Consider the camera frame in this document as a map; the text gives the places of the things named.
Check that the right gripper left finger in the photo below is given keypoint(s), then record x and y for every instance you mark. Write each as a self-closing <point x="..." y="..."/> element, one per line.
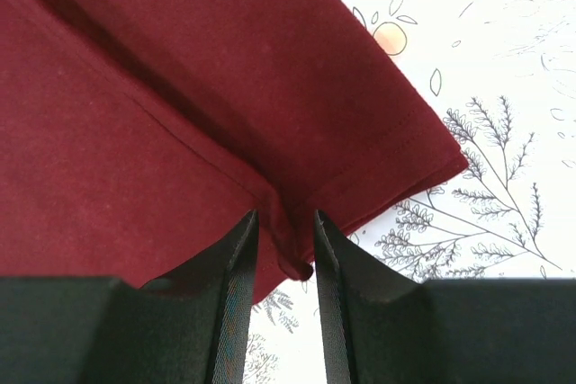
<point x="189" y="325"/>

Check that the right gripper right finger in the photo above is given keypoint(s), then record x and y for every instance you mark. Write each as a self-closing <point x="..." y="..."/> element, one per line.
<point x="379" y="326"/>

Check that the maroon t shirt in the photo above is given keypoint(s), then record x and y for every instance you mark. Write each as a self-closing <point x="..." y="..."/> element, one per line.
<point x="136" y="133"/>

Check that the floral table mat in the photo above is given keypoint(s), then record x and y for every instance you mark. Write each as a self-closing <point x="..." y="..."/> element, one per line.
<point x="500" y="75"/>

